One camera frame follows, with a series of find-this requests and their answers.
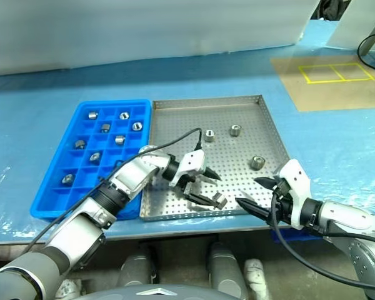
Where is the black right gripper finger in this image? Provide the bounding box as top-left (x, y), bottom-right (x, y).
top-left (254, 176), bottom-right (279, 191)
top-left (235, 197), bottom-right (272, 224)

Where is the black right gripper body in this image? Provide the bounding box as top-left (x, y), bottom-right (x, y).
top-left (268, 177), bottom-right (294, 225)

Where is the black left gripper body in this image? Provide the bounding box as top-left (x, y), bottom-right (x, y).
top-left (181, 170), bottom-right (208, 197)

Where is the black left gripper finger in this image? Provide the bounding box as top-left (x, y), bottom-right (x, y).
top-left (202, 166), bottom-right (223, 183)
top-left (184, 191), bottom-right (219, 209)

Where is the perforated steel tray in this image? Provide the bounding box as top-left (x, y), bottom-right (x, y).
top-left (139, 94), bottom-right (293, 223)

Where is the blue compartment tray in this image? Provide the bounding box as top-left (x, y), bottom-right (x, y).
top-left (29, 99), bottom-right (153, 220)

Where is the grey rounded robot leg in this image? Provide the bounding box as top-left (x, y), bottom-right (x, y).
top-left (207, 242), bottom-right (248, 299)
top-left (117, 254), bottom-right (159, 289)

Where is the white robot foot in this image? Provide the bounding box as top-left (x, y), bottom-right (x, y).
top-left (54, 277), bottom-right (83, 299)
top-left (243, 259), bottom-right (271, 300)

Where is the grey robot torso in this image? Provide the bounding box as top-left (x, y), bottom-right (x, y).
top-left (79, 282), bottom-right (236, 300)

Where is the brown mat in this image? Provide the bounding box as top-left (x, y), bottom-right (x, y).
top-left (269, 55), bottom-right (375, 113)

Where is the large white foam panel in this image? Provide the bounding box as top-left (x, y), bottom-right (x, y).
top-left (0, 0), bottom-right (322, 78)

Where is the small white foam panel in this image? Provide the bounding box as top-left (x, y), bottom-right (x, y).
top-left (326, 0), bottom-right (375, 51)

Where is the dark background object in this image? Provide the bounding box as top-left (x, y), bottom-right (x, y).
top-left (310, 0), bottom-right (353, 21)

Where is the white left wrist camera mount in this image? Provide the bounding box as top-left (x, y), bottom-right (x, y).
top-left (171, 149), bottom-right (208, 189)

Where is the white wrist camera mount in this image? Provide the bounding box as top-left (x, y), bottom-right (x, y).
top-left (272, 159), bottom-right (312, 231)
top-left (171, 149), bottom-right (208, 189)

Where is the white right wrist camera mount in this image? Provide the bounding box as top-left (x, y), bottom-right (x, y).
top-left (272, 159), bottom-right (312, 231)

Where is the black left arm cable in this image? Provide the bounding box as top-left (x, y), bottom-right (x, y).
top-left (23, 127), bottom-right (204, 254)

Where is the thin black cable loop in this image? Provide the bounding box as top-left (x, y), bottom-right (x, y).
top-left (357, 32), bottom-right (375, 74)

